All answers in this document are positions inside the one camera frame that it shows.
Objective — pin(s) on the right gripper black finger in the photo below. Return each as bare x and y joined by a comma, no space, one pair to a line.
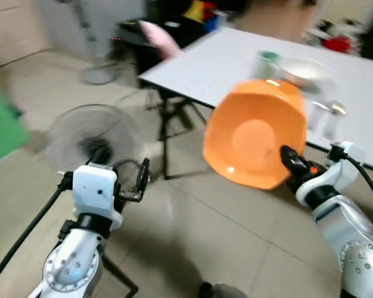
292,159

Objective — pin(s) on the orange plastic bowl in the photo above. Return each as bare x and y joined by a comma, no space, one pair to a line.
248,136

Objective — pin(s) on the grey floor fan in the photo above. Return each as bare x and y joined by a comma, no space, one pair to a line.
81,133

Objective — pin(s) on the clear drinking glass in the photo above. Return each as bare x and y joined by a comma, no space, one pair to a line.
326,119

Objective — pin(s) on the round grey stand base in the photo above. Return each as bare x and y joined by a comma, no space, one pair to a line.
98,76

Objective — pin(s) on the black metal stand leg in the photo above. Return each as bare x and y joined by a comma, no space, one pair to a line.
121,276

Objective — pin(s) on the white bowl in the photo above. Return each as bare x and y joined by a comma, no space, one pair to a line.
304,72

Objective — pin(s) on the green cup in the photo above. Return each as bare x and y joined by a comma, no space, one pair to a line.
268,64

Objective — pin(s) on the green object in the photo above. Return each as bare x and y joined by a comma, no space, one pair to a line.
3,127

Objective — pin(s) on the white folding table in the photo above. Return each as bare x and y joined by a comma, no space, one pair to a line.
224,62

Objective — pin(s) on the red and white toy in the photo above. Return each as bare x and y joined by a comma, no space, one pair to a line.
337,42

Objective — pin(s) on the pink soft object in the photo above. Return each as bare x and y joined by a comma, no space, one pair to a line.
161,38

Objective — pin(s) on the grey robot foot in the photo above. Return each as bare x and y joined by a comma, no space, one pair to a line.
224,290

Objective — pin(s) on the yellow and red object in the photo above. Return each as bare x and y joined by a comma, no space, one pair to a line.
200,11

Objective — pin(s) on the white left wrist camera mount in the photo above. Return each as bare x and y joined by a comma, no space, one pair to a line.
94,189

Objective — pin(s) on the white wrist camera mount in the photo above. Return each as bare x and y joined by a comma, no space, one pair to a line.
94,189
349,162

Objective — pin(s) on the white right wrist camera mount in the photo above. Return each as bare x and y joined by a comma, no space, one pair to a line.
349,162

